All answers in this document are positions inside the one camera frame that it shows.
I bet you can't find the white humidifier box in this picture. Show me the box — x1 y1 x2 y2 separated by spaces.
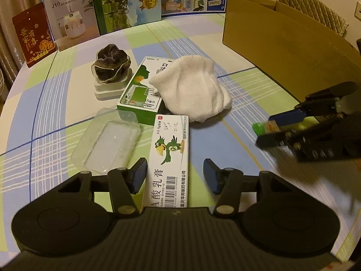
43 0 101 52

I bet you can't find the small white box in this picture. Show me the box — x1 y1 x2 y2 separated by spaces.
93 68 135 101

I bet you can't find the small green packet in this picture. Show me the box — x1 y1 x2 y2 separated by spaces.
252 120 281 136

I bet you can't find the quilted chair cover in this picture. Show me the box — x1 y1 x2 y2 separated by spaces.
278 0 349 37

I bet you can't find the checked tablecloth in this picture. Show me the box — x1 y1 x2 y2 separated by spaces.
0 12 361 264

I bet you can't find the clear plastic tray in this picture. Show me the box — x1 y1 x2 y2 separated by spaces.
70 107 143 175

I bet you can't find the cardboard box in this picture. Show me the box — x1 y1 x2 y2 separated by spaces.
222 0 361 103

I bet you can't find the green milk carton box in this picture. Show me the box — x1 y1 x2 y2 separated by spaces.
90 0 163 36

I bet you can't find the dark hair scrunchie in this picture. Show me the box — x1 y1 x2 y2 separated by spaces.
94 43 131 83

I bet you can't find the white knitted cloth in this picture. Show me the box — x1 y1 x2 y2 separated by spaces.
148 56 233 124

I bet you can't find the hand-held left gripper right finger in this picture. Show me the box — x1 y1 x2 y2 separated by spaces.
203 158 294 218

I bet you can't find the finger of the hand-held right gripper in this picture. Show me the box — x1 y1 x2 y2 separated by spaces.
256 129 298 148
269 81 358 126

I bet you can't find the dark red gift box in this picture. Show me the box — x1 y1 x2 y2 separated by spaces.
12 2 58 68

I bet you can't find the white parrot ointment box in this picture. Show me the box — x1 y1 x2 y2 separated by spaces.
140 115 190 213

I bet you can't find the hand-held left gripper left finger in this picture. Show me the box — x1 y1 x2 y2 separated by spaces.
58 158 148 218

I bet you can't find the green white medicine box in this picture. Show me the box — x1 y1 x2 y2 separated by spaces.
116 56 177 126

